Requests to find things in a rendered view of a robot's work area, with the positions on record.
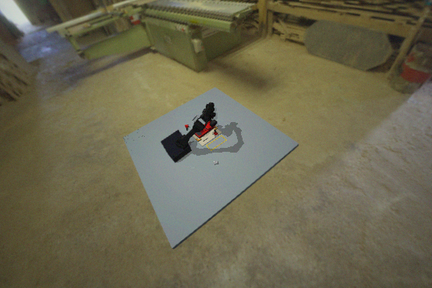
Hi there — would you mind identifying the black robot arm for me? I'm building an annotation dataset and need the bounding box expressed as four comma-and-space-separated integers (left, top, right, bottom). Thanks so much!
175, 103, 216, 148

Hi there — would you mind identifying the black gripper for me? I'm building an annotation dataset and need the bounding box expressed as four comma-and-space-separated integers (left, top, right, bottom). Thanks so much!
200, 113, 218, 127

